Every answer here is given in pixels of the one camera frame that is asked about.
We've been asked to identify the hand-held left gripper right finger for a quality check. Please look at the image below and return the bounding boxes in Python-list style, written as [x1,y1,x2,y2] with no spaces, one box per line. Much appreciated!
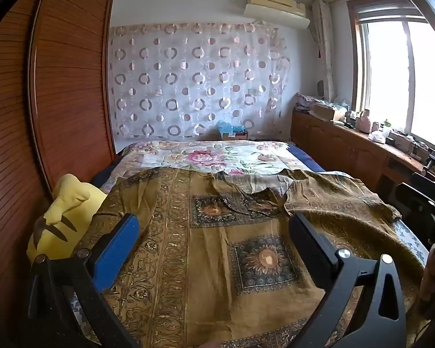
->
[288,213,408,348]

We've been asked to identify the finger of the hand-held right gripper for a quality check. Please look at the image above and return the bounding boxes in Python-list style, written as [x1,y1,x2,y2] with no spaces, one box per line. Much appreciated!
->
[397,183,435,222]
[411,172,435,204]

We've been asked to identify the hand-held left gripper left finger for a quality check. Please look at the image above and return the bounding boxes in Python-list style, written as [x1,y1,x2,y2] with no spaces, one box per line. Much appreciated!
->
[27,213,142,348]

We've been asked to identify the brown patterned garment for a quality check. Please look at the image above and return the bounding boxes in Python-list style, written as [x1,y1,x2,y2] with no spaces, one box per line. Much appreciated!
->
[70,167,426,348]

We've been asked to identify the yellow plush toy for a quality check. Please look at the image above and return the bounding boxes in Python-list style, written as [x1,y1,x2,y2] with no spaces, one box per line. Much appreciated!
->
[26,174,107,262]

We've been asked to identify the navy blue blanket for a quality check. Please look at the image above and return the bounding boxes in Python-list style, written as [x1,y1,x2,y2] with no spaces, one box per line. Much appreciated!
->
[288,144,327,173]

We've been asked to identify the pink bag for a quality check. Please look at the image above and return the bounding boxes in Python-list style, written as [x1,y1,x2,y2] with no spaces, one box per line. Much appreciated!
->
[359,110,373,133]

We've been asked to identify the long wooden cabinet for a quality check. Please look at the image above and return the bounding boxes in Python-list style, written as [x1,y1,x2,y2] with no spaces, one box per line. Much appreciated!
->
[292,109,435,204]

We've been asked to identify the wooden framed window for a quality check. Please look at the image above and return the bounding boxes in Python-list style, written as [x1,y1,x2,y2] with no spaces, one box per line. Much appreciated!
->
[348,0,435,149]

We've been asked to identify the pink floral blanket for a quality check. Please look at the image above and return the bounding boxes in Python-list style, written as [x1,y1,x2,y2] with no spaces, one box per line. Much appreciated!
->
[116,139,305,194]

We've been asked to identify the open cardboard box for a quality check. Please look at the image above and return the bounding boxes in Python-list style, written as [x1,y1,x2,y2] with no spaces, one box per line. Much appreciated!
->
[309,104,343,122]

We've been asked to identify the small cardboard box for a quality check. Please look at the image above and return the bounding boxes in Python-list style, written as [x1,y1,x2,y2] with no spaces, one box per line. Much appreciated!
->
[221,130,249,141]

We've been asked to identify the blue plastic bag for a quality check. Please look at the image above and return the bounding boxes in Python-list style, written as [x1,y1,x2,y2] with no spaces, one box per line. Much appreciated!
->
[217,119,247,135]

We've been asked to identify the stack of folded cloths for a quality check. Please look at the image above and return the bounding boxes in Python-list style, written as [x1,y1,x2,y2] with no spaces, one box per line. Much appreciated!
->
[295,93,323,111]

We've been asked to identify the wooden slatted wardrobe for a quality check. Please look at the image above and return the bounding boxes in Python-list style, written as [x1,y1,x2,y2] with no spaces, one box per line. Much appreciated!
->
[0,0,117,348]

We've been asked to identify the pale tied window curtain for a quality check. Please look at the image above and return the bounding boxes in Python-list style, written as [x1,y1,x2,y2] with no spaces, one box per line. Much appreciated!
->
[312,0,336,102]

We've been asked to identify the sheer circle-patterned wall curtain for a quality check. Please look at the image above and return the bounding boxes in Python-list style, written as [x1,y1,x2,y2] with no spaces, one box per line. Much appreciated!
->
[109,22,291,142]

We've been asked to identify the wall air conditioner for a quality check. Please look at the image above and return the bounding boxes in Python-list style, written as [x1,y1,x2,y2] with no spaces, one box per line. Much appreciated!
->
[243,0,310,30]

